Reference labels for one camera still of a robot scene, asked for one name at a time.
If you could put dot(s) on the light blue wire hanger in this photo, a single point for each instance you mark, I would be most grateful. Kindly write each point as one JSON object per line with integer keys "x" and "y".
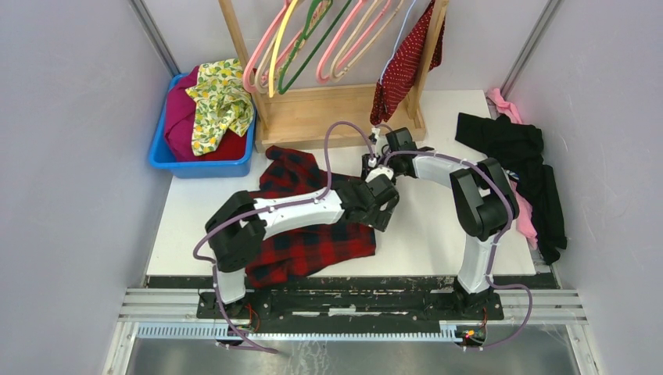
{"x": 398, "y": 40}

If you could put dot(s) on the blue plastic bin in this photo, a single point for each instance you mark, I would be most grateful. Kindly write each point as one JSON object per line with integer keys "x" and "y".
{"x": 161, "y": 158}

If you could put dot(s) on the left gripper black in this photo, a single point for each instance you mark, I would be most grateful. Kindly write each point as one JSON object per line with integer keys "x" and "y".
{"x": 378, "y": 219}

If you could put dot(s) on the red polka dot skirt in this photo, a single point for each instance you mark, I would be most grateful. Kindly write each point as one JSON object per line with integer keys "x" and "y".
{"x": 400, "y": 72}

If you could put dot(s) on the pink hanger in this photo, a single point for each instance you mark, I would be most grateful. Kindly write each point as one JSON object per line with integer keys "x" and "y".
{"x": 326, "y": 59}
{"x": 253, "y": 81}

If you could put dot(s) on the wooden hanger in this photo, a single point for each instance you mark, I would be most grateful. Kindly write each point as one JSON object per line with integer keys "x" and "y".
{"x": 364, "y": 33}

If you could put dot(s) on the magenta garment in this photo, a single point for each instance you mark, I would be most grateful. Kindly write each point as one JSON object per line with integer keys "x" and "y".
{"x": 179, "y": 118}

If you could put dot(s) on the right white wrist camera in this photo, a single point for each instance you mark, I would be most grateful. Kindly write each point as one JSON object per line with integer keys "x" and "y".
{"x": 378, "y": 139}

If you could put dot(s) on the red black plaid garment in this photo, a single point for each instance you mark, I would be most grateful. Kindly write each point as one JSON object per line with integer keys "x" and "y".
{"x": 305, "y": 251}

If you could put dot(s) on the wooden hanger rack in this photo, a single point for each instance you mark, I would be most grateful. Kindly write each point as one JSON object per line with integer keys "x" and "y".
{"x": 304, "y": 114}

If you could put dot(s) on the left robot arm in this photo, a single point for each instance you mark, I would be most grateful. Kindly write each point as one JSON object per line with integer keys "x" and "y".
{"x": 239, "y": 227}

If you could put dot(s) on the pink garment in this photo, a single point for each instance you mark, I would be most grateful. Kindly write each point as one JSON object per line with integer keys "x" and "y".
{"x": 499, "y": 106}

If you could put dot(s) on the pink hanger left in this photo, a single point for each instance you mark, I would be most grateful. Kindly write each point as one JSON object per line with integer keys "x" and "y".
{"x": 253, "y": 81}

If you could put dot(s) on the pink hanger right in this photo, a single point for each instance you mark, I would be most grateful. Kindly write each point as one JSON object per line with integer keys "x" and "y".
{"x": 326, "y": 59}

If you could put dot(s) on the white cable duct strip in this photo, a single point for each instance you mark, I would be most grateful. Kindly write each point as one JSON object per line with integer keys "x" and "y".
{"x": 222, "y": 332}

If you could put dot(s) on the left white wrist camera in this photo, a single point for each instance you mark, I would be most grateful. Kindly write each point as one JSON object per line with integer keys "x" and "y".
{"x": 374, "y": 170}

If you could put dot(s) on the lemon print garment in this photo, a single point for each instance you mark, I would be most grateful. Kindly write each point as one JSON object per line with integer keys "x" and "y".
{"x": 222, "y": 105}

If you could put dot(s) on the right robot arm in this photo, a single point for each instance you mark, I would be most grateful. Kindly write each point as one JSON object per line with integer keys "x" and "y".
{"x": 484, "y": 202}

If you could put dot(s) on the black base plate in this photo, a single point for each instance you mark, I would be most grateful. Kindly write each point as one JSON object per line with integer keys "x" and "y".
{"x": 362, "y": 305}

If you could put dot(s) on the yellow hanger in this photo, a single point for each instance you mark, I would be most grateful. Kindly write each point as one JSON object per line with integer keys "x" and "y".
{"x": 277, "y": 44}

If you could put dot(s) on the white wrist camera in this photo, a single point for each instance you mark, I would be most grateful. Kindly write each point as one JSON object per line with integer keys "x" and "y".
{"x": 374, "y": 170}
{"x": 378, "y": 139}

